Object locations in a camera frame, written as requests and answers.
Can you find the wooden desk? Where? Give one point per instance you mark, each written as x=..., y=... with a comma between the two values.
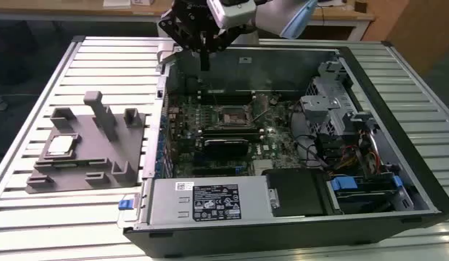
x=64, y=11

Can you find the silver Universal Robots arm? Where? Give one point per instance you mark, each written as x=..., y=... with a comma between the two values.
x=270, y=19

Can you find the black open PC case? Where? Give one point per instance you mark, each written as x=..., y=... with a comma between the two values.
x=246, y=239

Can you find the white cardboard box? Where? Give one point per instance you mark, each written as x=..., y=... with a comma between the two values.
x=118, y=2

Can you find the black RAM slot bank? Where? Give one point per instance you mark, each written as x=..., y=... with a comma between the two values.
x=231, y=133
x=228, y=98

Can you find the grey parts rack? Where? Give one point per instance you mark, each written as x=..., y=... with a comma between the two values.
x=90, y=136

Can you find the small dark box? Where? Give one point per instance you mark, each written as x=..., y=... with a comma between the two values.
x=361, y=7

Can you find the blue disk carrier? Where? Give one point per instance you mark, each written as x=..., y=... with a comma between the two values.
x=345, y=183

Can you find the black graphics card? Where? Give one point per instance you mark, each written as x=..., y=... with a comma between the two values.
x=226, y=148

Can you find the thin metal locking lever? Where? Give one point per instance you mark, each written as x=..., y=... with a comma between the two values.
x=263, y=113

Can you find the green motherboard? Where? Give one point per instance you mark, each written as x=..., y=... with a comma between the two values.
x=279, y=141

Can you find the small silver heatsink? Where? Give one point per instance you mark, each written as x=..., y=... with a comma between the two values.
x=264, y=166

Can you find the blue case latch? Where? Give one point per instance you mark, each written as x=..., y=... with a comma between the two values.
x=126, y=204

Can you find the white labelled box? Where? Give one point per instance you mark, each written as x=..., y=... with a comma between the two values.
x=143, y=2

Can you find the blue plastic clip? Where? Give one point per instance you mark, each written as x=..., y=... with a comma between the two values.
x=397, y=181

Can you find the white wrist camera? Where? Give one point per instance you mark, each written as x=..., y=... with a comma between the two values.
x=235, y=13

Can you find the black expansion slot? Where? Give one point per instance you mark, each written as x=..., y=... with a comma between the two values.
x=214, y=170

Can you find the CPU socket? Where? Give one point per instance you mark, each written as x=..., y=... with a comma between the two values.
x=235, y=117

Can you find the black plastic fan shroud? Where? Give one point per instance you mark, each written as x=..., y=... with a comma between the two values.
x=296, y=193

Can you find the green RAM stick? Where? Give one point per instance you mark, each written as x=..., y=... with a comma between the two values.
x=70, y=164

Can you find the silver metal drive cage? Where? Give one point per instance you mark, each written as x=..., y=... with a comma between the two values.
x=320, y=104

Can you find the wooden cabinet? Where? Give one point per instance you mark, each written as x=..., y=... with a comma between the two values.
x=420, y=27

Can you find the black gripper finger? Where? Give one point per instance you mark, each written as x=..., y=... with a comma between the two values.
x=180, y=38
x=224, y=40

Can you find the silver power supply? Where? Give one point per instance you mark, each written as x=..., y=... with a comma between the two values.
x=163, y=212

